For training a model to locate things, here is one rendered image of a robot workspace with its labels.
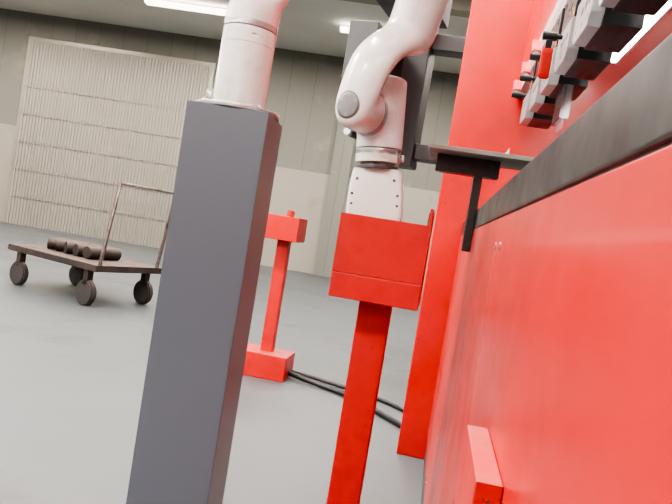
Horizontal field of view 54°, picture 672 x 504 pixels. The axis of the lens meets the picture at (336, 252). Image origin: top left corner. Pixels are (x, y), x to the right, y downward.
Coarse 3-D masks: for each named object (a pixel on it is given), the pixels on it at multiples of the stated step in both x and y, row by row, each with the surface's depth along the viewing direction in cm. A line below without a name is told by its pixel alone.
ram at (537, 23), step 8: (536, 0) 219; (544, 0) 192; (552, 0) 171; (536, 8) 214; (544, 8) 188; (552, 8) 168; (560, 8) 152; (536, 16) 210; (544, 16) 185; (536, 24) 205; (544, 24) 181; (552, 24) 162; (528, 32) 230; (536, 32) 200; (528, 40) 225; (544, 40) 174; (528, 48) 219; (528, 56) 214
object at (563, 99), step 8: (568, 88) 146; (560, 96) 150; (568, 96) 146; (560, 104) 147; (568, 104) 146; (560, 112) 146; (568, 112) 146; (552, 120) 156; (560, 120) 149; (560, 128) 148
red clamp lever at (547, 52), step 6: (546, 36) 136; (552, 36) 136; (558, 36) 136; (546, 42) 136; (546, 48) 136; (546, 54) 136; (552, 54) 136; (540, 60) 136; (546, 60) 136; (540, 66) 136; (546, 66) 136; (540, 72) 136; (546, 72) 136; (540, 78) 137; (546, 78) 137
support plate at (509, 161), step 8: (432, 144) 147; (440, 144) 147; (432, 152) 155; (440, 152) 152; (448, 152) 150; (456, 152) 148; (464, 152) 146; (472, 152) 146; (480, 152) 145; (488, 152) 145; (496, 152) 145; (496, 160) 151; (504, 160) 149; (512, 160) 147; (520, 160) 145; (528, 160) 144; (512, 168) 160; (520, 168) 158
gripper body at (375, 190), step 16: (352, 176) 120; (368, 176) 119; (384, 176) 118; (400, 176) 119; (352, 192) 120; (368, 192) 119; (384, 192) 119; (400, 192) 119; (352, 208) 120; (368, 208) 119; (384, 208) 119; (400, 208) 119
